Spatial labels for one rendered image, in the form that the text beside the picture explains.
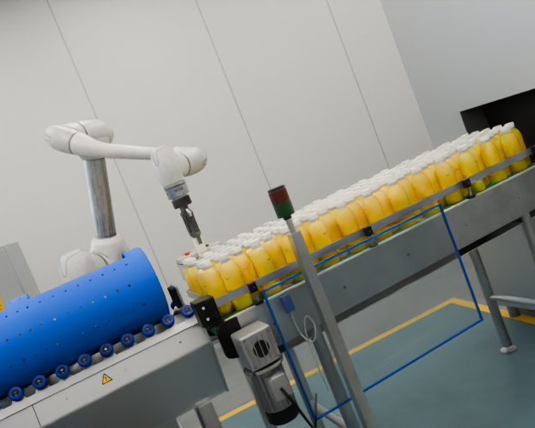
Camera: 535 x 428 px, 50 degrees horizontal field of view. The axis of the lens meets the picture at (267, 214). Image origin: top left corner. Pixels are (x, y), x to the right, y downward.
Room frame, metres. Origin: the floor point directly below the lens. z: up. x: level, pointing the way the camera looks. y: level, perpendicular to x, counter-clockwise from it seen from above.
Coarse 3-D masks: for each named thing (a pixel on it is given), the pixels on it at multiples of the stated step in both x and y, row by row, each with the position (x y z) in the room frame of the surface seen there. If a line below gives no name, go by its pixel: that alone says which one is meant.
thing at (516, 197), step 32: (512, 192) 2.34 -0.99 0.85; (448, 224) 2.22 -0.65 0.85; (480, 224) 2.27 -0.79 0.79; (512, 224) 2.40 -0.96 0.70; (480, 256) 2.75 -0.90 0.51; (224, 320) 1.91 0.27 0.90; (256, 320) 1.92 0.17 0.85; (224, 352) 1.87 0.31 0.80; (512, 352) 2.72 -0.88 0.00; (352, 416) 2.00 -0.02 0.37
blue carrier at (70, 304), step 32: (128, 256) 1.97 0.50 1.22; (64, 288) 1.88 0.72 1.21; (96, 288) 1.88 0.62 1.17; (128, 288) 1.89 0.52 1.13; (160, 288) 1.92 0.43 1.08; (0, 320) 1.79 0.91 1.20; (32, 320) 1.79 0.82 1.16; (64, 320) 1.81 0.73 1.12; (96, 320) 1.84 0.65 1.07; (128, 320) 1.89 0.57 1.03; (160, 320) 1.98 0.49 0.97; (0, 352) 1.74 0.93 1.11; (32, 352) 1.77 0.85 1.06; (64, 352) 1.81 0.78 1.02; (96, 352) 1.91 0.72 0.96; (0, 384) 1.75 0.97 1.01
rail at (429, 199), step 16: (512, 160) 2.39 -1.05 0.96; (480, 176) 2.32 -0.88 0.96; (448, 192) 2.26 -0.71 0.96; (416, 208) 2.21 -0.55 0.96; (384, 224) 2.15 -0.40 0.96; (336, 240) 2.08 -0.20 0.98; (352, 240) 2.10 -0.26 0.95; (320, 256) 2.05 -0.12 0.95; (272, 272) 1.98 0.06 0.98; (288, 272) 2.00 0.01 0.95; (240, 288) 1.94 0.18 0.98
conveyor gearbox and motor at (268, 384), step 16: (240, 336) 1.79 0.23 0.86; (256, 336) 1.78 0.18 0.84; (272, 336) 1.80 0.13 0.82; (240, 352) 1.81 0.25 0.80; (256, 352) 1.77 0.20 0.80; (272, 352) 1.79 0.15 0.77; (256, 368) 1.76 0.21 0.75; (272, 368) 1.77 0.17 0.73; (256, 384) 1.80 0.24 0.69; (272, 384) 1.74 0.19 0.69; (288, 384) 1.75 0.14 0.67; (272, 400) 1.78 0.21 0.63; (288, 400) 1.79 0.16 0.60; (272, 416) 1.79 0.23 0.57; (288, 416) 1.78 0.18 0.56; (304, 416) 1.74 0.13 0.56
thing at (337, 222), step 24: (480, 144) 2.46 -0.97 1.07; (504, 144) 2.44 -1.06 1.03; (432, 168) 2.36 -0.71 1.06; (456, 168) 2.35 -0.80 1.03; (480, 168) 2.39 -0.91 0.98; (504, 168) 2.43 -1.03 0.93; (384, 192) 2.24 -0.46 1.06; (408, 192) 2.26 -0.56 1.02; (432, 192) 2.26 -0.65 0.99; (456, 192) 2.29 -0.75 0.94; (336, 216) 2.15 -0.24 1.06; (360, 216) 2.18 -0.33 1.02; (384, 216) 2.17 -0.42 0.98; (408, 216) 2.21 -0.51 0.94; (264, 240) 2.06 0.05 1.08; (288, 240) 2.04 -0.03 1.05; (312, 240) 2.15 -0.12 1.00; (360, 240) 2.12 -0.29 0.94
